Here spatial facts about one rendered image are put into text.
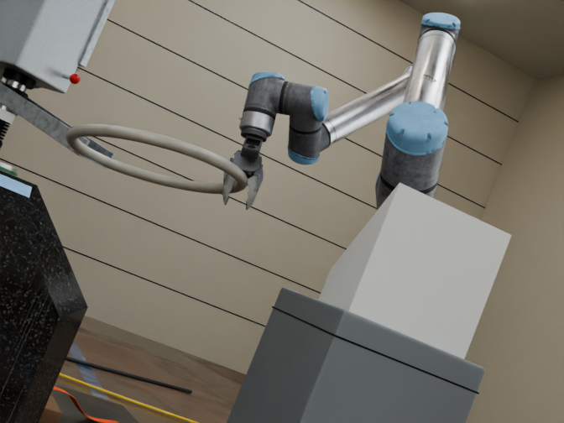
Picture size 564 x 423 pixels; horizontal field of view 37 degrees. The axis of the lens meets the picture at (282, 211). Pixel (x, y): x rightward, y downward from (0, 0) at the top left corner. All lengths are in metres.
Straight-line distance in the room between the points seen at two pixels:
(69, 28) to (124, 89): 4.99
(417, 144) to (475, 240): 0.27
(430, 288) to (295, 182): 6.12
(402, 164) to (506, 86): 7.21
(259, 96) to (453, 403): 0.93
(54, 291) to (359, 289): 0.76
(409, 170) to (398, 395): 0.55
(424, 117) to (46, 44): 1.18
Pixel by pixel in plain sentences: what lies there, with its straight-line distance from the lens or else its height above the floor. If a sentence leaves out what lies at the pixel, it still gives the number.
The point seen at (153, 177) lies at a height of 1.00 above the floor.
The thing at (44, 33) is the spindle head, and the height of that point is 1.28.
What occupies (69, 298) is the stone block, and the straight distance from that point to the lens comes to 2.21.
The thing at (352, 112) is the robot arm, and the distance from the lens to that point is 2.43.
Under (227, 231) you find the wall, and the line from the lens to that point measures 7.88.
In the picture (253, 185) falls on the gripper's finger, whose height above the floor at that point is 1.06.
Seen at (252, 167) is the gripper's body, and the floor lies 1.11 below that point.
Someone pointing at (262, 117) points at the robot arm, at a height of 1.24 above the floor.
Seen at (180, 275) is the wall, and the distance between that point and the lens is 7.81.
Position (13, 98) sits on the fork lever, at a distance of 2.62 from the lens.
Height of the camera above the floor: 0.83
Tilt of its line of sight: 5 degrees up
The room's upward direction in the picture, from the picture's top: 22 degrees clockwise
